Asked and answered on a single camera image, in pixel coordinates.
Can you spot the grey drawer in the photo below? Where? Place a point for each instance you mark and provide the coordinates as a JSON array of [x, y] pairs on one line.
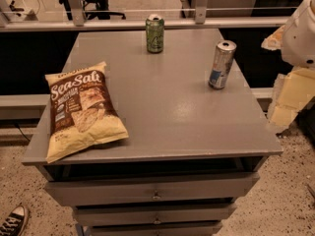
[[205, 228], [156, 214], [152, 189]]

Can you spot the grey drawer cabinet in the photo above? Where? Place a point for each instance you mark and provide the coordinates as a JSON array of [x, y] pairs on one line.
[[177, 124]]

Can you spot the black white sneaker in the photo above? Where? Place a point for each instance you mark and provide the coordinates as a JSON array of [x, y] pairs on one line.
[[16, 222]]

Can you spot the middle grey drawer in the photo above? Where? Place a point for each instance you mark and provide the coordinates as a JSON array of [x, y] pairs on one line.
[[156, 214]]

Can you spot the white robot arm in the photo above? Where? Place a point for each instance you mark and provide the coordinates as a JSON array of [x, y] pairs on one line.
[[296, 42]]

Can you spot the grey metal railing frame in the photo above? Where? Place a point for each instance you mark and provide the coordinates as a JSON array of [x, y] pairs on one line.
[[45, 15]]

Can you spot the top grey drawer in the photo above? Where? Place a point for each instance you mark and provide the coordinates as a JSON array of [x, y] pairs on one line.
[[152, 189]]

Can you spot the green soda can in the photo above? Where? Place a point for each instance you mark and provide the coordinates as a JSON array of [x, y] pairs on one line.
[[154, 33]]

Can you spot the bottom grey drawer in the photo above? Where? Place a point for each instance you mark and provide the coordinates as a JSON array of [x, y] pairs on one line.
[[205, 228]]

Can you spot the brown sea salt chip bag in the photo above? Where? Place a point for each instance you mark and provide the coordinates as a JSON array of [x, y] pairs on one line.
[[81, 112]]

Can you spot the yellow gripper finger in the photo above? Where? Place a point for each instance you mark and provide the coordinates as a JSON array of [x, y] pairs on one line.
[[274, 41], [291, 93]]

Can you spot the silver blue redbull can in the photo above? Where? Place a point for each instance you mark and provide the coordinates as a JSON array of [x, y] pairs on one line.
[[223, 59]]

